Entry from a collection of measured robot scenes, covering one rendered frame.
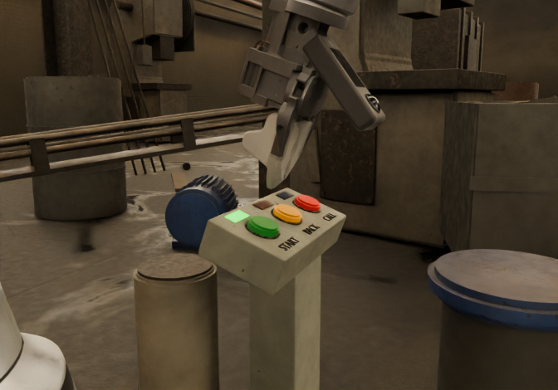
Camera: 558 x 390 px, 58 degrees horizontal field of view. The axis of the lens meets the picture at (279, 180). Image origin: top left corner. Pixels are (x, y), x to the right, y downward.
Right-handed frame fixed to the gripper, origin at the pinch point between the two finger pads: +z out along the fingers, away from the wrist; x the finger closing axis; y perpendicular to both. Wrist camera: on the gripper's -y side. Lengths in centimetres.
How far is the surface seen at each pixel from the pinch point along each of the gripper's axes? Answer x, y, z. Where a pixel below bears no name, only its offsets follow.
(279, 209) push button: -6.0, 0.8, 5.7
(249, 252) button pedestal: 4.5, -1.1, 8.0
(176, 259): -5.7, 13.6, 20.2
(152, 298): 2.5, 10.9, 22.2
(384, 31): -229, 54, -28
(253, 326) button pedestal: -2.5, -2.5, 21.2
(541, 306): -34, -38, 12
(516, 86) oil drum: -413, -20, -26
